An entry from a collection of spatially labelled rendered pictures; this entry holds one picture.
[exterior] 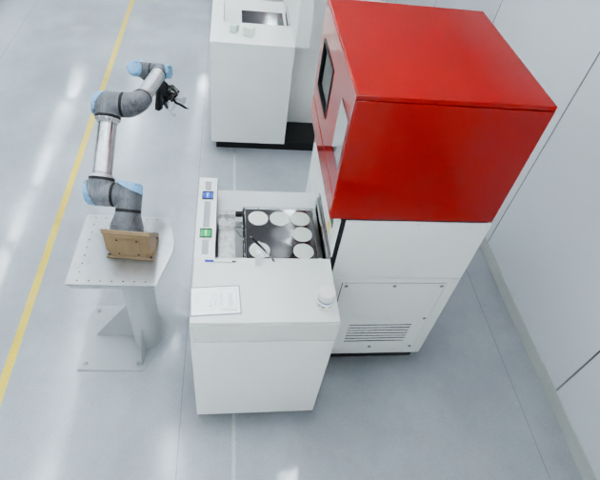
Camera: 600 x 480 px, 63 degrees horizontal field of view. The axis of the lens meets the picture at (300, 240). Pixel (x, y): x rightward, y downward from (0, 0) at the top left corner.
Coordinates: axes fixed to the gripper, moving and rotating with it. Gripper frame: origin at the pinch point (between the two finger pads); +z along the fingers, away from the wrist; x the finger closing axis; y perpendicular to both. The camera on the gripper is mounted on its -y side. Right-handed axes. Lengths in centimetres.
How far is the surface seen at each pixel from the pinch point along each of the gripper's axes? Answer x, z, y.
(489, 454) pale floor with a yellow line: -37, 253, 6
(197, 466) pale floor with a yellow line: -102, 136, -80
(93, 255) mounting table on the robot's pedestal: -81, 27, -39
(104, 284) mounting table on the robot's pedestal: -93, 40, -35
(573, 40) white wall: 98, 129, 162
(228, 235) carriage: -49, 65, -1
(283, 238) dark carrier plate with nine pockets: -41, 85, 16
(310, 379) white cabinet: -70, 143, -13
